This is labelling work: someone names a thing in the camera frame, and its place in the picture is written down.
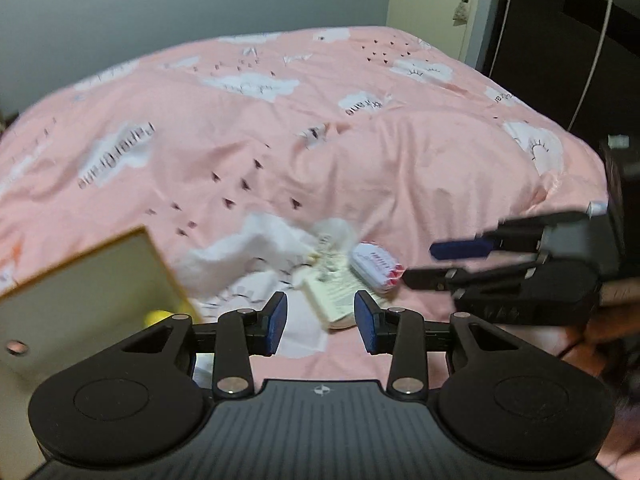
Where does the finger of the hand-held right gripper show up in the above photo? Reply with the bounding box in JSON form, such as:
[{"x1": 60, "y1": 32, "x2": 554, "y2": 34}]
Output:
[
  {"x1": 402, "y1": 255, "x2": 551, "y2": 294},
  {"x1": 430, "y1": 210, "x2": 592, "y2": 262}
]

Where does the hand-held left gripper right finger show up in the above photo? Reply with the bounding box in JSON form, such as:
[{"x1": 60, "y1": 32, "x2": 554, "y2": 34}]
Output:
[{"x1": 353, "y1": 290, "x2": 521, "y2": 397}]

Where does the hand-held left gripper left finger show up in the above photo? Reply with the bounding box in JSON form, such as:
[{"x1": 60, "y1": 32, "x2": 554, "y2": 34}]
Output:
[{"x1": 117, "y1": 291, "x2": 289, "y2": 401}]

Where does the cream soap packet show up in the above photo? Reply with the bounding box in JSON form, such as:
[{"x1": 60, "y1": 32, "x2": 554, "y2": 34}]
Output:
[{"x1": 300, "y1": 260, "x2": 371, "y2": 331}]

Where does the yellow storage box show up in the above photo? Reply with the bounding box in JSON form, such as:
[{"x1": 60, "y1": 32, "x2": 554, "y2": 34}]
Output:
[{"x1": 0, "y1": 225, "x2": 205, "y2": 480}]

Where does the person's right hand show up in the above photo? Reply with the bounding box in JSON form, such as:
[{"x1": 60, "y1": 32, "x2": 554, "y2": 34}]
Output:
[{"x1": 584, "y1": 280, "x2": 640, "y2": 360}]

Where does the white fluffy puff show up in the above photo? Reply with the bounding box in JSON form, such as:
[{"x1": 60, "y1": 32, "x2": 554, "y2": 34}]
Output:
[{"x1": 310, "y1": 217, "x2": 358, "y2": 261}]

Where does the pink cloud print blanket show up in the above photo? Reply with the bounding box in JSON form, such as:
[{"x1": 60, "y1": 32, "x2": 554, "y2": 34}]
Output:
[{"x1": 0, "y1": 25, "x2": 640, "y2": 396}]

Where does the cream door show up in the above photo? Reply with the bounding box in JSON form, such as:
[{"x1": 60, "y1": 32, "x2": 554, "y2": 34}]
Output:
[{"x1": 385, "y1": 0, "x2": 488, "y2": 68}]

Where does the white cable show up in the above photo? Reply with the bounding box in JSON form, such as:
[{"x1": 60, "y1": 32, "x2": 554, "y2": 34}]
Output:
[{"x1": 567, "y1": 0, "x2": 616, "y2": 131}]

